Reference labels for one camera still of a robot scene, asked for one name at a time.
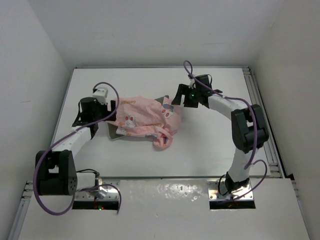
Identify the grey pillow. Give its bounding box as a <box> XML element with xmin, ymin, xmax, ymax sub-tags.
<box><xmin>106</xmin><ymin>94</ymin><xmax>173</xmax><ymax>141</ymax></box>

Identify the pink cartoon pillowcase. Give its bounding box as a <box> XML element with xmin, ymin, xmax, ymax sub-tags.
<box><xmin>107</xmin><ymin>95</ymin><xmax>182</xmax><ymax>149</ymax></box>

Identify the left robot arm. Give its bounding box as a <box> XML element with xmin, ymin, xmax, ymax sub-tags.
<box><xmin>35</xmin><ymin>97</ymin><xmax>117</xmax><ymax>196</ymax></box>

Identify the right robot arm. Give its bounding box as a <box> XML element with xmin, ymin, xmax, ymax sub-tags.
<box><xmin>171</xmin><ymin>74</ymin><xmax>269</xmax><ymax>194</ymax></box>

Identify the white front cover board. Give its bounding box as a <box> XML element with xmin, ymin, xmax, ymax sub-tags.
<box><xmin>19</xmin><ymin>178</ymin><xmax>309</xmax><ymax>240</ymax></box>

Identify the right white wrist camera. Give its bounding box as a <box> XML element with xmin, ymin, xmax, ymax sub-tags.
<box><xmin>188</xmin><ymin>78</ymin><xmax>196</xmax><ymax>89</ymax></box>

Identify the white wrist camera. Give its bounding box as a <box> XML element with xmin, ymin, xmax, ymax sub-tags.
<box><xmin>92</xmin><ymin>87</ymin><xmax>108</xmax><ymax>105</ymax></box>
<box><xmin>188</xmin><ymin>78</ymin><xmax>196</xmax><ymax>89</ymax></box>

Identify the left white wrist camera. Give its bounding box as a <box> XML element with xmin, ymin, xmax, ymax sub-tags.
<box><xmin>92</xmin><ymin>87</ymin><xmax>108</xmax><ymax>105</ymax></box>

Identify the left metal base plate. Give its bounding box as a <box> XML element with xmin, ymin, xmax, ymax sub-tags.
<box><xmin>75</xmin><ymin>181</ymin><xmax>120</xmax><ymax>202</ymax></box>

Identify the metal base plate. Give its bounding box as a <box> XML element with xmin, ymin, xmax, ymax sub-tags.
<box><xmin>75</xmin><ymin>181</ymin><xmax>120</xmax><ymax>202</ymax></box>
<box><xmin>207</xmin><ymin>178</ymin><xmax>254</xmax><ymax>202</ymax></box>

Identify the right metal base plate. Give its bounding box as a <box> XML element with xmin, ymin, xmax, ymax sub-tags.
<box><xmin>207</xmin><ymin>178</ymin><xmax>254</xmax><ymax>202</ymax></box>

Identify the right aluminium frame rail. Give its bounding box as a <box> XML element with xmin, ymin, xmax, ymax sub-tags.
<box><xmin>242</xmin><ymin>66</ymin><xmax>286</xmax><ymax>178</ymax></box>

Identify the aluminium frame rail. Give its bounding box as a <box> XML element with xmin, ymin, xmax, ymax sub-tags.
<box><xmin>7</xmin><ymin>180</ymin><xmax>33</xmax><ymax>240</ymax></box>
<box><xmin>242</xmin><ymin>66</ymin><xmax>286</xmax><ymax>178</ymax></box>

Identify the left aluminium frame rail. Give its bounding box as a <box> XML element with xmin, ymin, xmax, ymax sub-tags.
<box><xmin>7</xmin><ymin>180</ymin><xmax>33</xmax><ymax>240</ymax></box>

